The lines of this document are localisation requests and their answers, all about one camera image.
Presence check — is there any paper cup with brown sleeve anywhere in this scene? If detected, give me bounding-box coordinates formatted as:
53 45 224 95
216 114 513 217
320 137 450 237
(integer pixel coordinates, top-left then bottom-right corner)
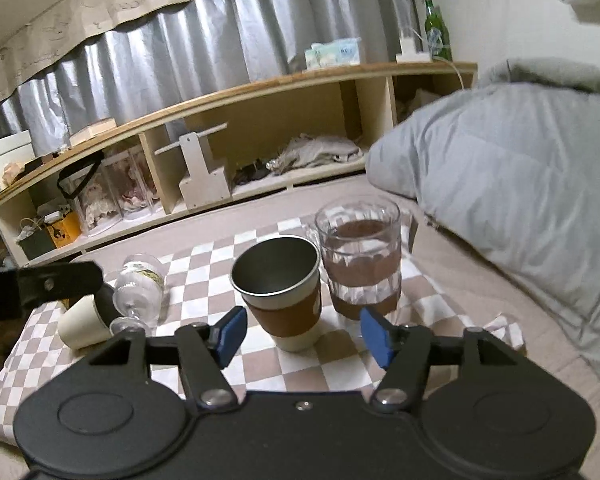
229 236 324 352

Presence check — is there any grey duvet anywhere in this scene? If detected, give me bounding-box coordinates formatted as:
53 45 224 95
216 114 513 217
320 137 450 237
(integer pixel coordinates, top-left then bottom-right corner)
365 57 600 392

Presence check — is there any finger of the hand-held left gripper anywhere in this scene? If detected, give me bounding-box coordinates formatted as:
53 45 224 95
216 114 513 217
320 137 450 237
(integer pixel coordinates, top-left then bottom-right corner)
17 262 104 311

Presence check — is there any dark green box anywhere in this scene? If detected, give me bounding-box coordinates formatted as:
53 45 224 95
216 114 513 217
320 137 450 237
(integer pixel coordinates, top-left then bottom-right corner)
17 227 57 262

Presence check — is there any brown white checkered cloth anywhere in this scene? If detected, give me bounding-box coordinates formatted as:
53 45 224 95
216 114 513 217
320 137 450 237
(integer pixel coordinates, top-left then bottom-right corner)
0 210 526 437

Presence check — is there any ribbed glass cup brown sleeve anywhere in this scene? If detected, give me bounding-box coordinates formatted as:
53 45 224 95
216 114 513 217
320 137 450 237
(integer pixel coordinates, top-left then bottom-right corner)
313 195 404 322

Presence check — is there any wooden shelf unit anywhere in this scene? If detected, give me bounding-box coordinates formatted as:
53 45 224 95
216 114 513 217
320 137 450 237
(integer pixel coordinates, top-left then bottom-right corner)
0 60 479 267

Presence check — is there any silver curtain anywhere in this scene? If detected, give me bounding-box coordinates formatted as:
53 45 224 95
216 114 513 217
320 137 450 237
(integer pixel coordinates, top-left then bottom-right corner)
0 0 422 162

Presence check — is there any pile of light clothes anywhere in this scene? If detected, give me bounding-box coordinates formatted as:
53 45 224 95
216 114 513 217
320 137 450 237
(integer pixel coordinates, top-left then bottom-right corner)
269 132 366 172

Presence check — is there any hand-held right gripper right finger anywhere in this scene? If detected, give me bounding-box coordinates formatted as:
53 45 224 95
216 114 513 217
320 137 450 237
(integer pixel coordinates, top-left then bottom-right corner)
360 306 524 411

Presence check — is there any white wooden stand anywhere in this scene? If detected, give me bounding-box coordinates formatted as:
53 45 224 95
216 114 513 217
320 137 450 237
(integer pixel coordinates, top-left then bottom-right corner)
153 122 232 209

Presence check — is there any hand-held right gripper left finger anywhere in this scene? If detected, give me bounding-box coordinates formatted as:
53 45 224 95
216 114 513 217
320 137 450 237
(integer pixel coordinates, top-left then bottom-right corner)
89 306 247 409

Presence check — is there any small wooden box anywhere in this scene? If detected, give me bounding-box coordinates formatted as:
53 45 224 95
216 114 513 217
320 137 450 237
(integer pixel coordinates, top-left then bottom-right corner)
69 117 119 144

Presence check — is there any white cable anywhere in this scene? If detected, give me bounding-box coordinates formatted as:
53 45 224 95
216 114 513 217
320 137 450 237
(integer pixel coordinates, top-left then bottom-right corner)
414 29 469 92

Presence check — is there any clear plastic container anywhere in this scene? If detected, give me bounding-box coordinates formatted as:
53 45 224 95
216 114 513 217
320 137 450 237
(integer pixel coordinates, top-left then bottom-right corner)
75 162 126 239
127 146 162 212
102 152 148 222

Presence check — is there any black strap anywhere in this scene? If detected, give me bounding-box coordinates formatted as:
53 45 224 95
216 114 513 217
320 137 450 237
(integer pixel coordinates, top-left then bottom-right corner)
57 151 105 199

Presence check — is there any cream cup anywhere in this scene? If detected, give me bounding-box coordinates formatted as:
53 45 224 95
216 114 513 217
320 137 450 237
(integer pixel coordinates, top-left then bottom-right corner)
57 294 115 350

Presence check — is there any yellow box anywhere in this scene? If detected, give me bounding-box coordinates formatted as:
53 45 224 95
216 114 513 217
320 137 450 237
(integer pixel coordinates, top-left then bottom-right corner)
44 211 83 251

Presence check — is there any clear wine glass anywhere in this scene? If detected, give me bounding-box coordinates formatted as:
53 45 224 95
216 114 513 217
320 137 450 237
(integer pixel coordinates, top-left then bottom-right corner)
109 253 169 337

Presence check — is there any green glass bottle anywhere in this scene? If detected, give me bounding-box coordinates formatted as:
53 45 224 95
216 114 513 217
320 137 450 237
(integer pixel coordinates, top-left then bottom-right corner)
423 0 454 62

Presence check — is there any tissue packet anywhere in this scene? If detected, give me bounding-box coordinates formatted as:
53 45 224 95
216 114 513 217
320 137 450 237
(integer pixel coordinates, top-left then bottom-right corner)
303 37 361 69

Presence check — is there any white storage box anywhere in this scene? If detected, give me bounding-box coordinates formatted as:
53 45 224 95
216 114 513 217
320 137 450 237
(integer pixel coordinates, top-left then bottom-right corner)
0 130 35 207

